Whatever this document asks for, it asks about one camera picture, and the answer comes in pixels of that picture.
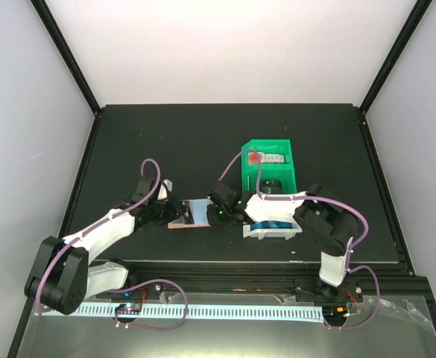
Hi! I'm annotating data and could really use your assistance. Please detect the pink card holder wallet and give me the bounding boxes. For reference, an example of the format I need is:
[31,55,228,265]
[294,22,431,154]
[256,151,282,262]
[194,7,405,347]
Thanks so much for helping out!
[168,198,212,230]

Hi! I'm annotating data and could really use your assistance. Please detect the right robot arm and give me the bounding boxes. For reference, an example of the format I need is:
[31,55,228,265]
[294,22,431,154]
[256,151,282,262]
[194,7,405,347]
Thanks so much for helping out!
[206,180,369,301]

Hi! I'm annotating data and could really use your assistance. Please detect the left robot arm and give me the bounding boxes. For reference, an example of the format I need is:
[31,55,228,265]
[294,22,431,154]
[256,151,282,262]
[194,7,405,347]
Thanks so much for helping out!
[24,177,189,315]

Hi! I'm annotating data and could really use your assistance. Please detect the blue cards stack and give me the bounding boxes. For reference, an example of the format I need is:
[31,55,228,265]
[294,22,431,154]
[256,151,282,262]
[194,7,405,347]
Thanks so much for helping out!
[250,221,294,230]

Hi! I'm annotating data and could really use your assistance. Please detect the black cards stack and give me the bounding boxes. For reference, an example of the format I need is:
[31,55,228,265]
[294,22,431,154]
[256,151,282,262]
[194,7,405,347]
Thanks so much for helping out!
[259,180,284,195]

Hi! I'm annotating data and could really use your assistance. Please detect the red white cards stack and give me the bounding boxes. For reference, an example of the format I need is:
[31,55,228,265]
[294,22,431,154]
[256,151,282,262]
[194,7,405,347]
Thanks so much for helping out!
[247,152,288,166]

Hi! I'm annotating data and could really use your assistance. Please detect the white storage bin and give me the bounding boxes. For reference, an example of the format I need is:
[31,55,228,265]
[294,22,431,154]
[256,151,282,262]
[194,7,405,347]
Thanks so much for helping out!
[243,224,303,240]

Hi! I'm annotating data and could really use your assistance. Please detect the small circuit board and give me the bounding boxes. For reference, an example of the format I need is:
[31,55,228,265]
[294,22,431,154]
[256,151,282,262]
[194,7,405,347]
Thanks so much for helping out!
[115,303,142,315]

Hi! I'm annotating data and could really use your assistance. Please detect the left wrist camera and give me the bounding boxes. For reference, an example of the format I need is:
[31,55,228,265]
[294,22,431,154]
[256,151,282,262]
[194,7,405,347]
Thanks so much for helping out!
[157,179,173,203]

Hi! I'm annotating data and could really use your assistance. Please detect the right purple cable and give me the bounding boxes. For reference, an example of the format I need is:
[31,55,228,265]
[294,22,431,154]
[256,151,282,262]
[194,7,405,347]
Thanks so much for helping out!
[217,151,381,331]

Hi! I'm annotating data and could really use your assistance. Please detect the light blue slotted cable duct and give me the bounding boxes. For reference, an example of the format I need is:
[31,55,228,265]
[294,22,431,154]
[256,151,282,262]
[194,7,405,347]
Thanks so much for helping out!
[40,300,323,324]

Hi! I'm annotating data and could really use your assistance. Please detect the black aluminium rail frame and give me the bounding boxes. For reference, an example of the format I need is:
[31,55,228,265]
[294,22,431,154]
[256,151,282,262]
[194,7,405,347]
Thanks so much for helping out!
[34,260,436,299]

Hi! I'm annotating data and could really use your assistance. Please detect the left frame post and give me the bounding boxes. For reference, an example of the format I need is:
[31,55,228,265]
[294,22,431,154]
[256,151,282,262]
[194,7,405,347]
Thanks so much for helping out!
[31,0,101,116]

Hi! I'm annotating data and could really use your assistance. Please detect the frame post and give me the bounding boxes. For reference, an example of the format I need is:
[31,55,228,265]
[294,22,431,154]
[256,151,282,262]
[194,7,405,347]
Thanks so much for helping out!
[31,0,101,116]
[359,0,432,115]

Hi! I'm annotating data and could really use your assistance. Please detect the right frame post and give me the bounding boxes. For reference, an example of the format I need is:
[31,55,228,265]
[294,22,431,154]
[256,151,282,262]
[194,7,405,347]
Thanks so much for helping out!
[359,0,432,115]

